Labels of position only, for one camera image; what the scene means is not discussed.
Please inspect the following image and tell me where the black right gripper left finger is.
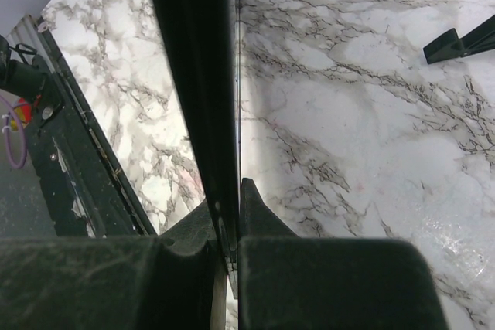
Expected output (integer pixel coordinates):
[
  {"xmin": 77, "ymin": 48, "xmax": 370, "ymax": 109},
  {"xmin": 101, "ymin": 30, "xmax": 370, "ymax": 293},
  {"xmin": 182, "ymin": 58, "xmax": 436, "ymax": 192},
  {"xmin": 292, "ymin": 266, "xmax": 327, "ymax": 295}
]
[{"xmin": 1, "ymin": 205, "xmax": 227, "ymax": 329}]

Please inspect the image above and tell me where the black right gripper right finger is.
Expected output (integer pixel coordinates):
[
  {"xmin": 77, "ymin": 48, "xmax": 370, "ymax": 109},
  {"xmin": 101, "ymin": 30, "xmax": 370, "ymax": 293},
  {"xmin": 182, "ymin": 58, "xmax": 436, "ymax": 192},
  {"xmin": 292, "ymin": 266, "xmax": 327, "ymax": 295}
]
[{"xmin": 238, "ymin": 179, "xmax": 448, "ymax": 329}]

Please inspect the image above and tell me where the white dry-erase whiteboard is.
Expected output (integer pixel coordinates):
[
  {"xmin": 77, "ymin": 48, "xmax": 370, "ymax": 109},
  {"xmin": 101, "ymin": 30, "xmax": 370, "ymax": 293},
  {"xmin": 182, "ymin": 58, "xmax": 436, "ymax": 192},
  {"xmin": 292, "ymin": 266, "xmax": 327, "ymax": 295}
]
[{"xmin": 152, "ymin": 0, "xmax": 239, "ymax": 287}]

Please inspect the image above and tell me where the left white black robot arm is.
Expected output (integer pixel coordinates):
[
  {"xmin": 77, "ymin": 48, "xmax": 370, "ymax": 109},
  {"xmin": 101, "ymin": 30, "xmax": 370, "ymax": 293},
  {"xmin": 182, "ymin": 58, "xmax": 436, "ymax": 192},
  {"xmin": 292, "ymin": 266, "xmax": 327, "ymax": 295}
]
[{"xmin": 1, "ymin": 36, "xmax": 63, "ymax": 121}]

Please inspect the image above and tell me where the black whiteboard stand foot right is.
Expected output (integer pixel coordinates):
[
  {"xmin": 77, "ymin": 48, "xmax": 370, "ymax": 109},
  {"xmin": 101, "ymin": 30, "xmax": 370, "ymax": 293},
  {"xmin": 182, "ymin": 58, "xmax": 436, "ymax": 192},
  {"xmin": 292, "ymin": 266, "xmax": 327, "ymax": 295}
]
[{"xmin": 423, "ymin": 15, "xmax": 495, "ymax": 64}]

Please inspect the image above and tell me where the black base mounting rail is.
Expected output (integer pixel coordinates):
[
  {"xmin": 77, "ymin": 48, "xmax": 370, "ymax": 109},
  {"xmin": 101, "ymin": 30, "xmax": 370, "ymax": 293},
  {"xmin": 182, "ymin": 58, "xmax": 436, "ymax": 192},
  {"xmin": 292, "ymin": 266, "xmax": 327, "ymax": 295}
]
[{"xmin": 26, "ymin": 17, "xmax": 155, "ymax": 238}]

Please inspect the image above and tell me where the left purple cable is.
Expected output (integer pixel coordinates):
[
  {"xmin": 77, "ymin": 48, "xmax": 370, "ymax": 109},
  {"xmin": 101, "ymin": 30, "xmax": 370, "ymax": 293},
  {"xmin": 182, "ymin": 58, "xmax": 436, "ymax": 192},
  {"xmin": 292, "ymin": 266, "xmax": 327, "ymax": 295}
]
[{"xmin": 0, "ymin": 92, "xmax": 29, "ymax": 169}]

